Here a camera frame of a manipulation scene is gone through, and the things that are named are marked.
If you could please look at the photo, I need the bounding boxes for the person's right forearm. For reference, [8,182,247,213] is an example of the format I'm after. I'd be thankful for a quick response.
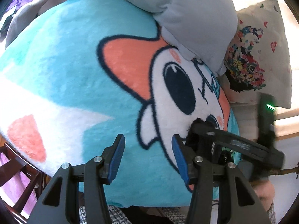
[253,180,275,206]

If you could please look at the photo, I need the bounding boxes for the dark wooden chair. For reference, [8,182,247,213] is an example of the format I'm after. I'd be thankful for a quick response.
[0,142,50,222]

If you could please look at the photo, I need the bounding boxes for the white butterfly print pillow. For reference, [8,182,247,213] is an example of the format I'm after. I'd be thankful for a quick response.
[223,0,293,109]

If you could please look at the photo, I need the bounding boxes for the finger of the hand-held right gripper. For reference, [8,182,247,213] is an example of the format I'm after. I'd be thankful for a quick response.
[209,142,243,166]
[187,122,269,166]

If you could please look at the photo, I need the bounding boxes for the houndstooth patterned cloth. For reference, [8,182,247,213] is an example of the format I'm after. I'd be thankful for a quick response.
[78,203,277,224]

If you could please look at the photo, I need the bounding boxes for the grey pillow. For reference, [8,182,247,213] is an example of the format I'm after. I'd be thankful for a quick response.
[101,0,239,76]

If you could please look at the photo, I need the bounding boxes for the teal cartoon print blanket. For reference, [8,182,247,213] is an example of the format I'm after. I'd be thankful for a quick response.
[0,0,241,208]

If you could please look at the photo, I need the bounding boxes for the white pillow purple print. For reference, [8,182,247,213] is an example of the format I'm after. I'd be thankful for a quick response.
[0,0,56,49]

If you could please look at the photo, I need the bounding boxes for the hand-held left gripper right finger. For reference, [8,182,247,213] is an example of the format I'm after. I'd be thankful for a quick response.
[172,134,272,224]

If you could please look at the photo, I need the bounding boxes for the purple cloth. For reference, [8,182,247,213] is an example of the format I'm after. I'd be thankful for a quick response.
[0,154,40,213]

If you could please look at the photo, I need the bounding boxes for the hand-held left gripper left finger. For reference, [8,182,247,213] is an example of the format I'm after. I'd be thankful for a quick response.
[27,134,126,224]

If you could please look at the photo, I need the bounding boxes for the white bedsheet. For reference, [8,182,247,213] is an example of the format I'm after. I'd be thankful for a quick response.
[228,101,260,143]

